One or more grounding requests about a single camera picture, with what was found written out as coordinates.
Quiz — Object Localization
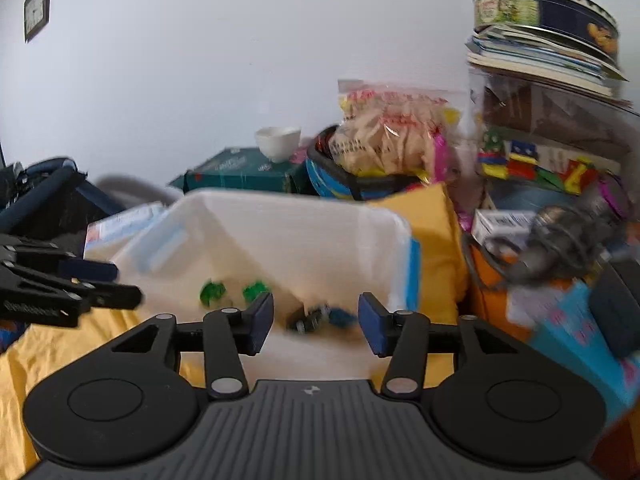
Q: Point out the dark tangled cables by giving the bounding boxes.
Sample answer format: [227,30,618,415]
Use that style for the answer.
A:
[507,180,632,287]

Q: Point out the yellow cloth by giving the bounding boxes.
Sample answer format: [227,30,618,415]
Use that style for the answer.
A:
[0,182,468,480]

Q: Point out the black yellow toy car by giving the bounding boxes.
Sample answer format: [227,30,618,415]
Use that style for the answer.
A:
[286,305,331,334]

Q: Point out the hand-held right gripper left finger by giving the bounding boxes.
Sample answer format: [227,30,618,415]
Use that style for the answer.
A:
[107,292,275,402]

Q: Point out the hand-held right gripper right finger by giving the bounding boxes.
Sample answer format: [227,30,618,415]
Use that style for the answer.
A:
[358,292,523,403]

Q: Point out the round printed cookie tin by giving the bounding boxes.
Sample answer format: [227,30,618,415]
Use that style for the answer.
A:
[472,0,621,68]

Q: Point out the blue toy block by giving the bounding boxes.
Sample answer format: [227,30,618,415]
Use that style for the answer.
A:
[320,305,354,329]

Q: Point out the blue plastic basket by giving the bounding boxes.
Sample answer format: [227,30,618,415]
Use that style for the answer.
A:
[305,127,451,202]

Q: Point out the clear snack bag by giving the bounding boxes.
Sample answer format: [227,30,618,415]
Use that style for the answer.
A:
[330,80,463,181]

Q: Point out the white plastic storage bin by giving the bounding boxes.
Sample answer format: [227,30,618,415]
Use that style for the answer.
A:
[109,187,423,382]

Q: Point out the dark blue bag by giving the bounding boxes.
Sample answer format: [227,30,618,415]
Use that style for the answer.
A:
[0,157,126,262]

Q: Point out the stack of books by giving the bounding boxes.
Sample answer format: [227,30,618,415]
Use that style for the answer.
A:
[465,25,632,100]

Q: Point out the teal green box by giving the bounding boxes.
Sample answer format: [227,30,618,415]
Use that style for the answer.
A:
[170,147,311,196]

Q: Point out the wall clock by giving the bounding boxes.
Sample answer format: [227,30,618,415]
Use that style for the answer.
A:
[24,0,53,44]

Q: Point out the light blue printed box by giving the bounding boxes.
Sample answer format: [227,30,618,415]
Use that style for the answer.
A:
[505,280,640,411]

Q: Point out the white bowl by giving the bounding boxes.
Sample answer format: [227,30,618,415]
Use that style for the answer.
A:
[255,126,302,164]

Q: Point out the small white box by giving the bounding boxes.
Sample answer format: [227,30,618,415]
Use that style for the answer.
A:
[471,209,538,244]

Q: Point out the clear plastic container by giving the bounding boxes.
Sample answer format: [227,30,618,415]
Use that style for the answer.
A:
[467,67,640,202]

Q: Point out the green toy block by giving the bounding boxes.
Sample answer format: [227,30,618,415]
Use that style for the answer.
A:
[242,280,272,304]
[200,280,227,307]

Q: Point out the dark flat box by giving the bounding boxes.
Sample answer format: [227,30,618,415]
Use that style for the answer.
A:
[587,255,640,359]

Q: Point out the pile of colourful toy pieces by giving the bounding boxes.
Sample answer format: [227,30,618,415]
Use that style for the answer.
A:
[475,130,601,194]

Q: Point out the wet wipes package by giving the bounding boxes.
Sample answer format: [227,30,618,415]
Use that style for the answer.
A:
[84,202,168,263]

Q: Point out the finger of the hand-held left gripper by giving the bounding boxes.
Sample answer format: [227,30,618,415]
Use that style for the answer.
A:
[0,264,144,329]
[0,244,119,283]

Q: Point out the large orange box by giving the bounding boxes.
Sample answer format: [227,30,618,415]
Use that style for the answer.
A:
[467,247,551,342]

